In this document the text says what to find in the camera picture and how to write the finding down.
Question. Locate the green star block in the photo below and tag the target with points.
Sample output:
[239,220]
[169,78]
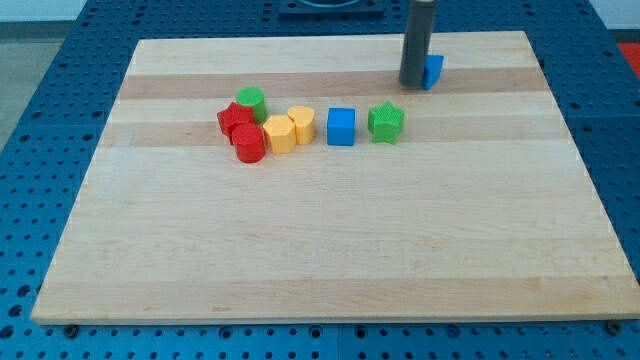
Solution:
[385,122]

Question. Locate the red star block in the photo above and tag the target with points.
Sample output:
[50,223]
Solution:
[233,116]

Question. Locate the blue triangle block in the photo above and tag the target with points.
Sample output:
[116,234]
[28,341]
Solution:
[432,71]

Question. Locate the blue cube block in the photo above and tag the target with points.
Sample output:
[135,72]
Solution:
[341,126]

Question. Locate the yellow hexagon block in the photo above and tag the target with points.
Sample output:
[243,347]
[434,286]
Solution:
[280,134]

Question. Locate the red cylinder block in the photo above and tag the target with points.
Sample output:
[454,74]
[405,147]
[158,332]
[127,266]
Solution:
[248,141]

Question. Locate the green cylinder block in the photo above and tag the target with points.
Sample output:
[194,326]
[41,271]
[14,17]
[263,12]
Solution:
[254,98]

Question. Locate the wooden board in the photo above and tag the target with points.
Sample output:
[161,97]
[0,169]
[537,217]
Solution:
[482,211]

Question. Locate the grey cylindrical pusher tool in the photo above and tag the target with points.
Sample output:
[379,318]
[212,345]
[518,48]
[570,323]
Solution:
[416,43]

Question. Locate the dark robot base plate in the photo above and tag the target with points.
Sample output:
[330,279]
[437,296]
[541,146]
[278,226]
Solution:
[331,8]

